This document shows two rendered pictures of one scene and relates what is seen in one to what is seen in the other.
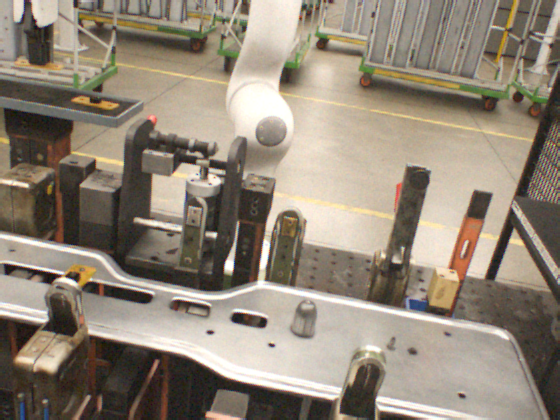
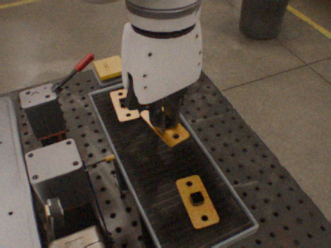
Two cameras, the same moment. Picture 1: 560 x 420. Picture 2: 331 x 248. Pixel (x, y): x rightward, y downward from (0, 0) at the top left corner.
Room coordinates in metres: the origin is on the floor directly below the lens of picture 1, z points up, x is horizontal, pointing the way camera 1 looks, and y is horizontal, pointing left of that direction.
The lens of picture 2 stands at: (0.87, 0.20, 1.57)
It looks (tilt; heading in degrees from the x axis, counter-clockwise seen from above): 47 degrees down; 61
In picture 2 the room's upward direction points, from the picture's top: straight up
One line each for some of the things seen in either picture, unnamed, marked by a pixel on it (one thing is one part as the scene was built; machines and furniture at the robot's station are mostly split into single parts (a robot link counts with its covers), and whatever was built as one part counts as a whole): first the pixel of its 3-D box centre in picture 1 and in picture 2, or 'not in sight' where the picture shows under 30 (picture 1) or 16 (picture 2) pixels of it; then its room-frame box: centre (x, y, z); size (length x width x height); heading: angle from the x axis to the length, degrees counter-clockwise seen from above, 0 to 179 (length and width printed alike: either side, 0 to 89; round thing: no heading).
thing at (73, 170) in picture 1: (78, 256); not in sight; (0.89, 0.36, 0.90); 0.05 x 0.05 x 0.40; 86
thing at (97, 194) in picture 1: (106, 273); not in sight; (0.86, 0.30, 0.89); 0.13 x 0.11 x 0.38; 176
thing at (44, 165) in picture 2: not in sight; (77, 212); (0.85, 0.60, 0.90); 0.13 x 0.10 x 0.41; 176
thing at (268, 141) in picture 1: (257, 142); not in sight; (1.16, 0.07, 1.09); 0.19 x 0.12 x 0.24; 20
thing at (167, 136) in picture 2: (39, 62); (164, 122); (1.03, 0.49, 1.22); 0.08 x 0.04 x 0.01; 97
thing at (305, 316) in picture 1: (304, 319); not in sight; (0.64, -0.06, 1.02); 0.03 x 0.03 x 0.07
